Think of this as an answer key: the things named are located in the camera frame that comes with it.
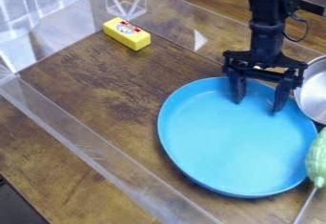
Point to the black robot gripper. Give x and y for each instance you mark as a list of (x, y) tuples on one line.
[(264, 62)]

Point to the blue plastic tray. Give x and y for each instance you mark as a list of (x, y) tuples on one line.
[(240, 149)]

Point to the pale green bumpy toy gourd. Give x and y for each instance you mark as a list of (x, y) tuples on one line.
[(316, 160)]

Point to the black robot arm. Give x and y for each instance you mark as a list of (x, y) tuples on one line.
[(272, 12)]

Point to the stainless steel pot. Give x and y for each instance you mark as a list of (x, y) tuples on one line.
[(311, 96)]

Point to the yellow rectangular block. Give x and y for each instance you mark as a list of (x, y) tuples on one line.
[(126, 33)]

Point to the clear acrylic enclosure wall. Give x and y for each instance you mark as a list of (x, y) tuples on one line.
[(80, 100)]

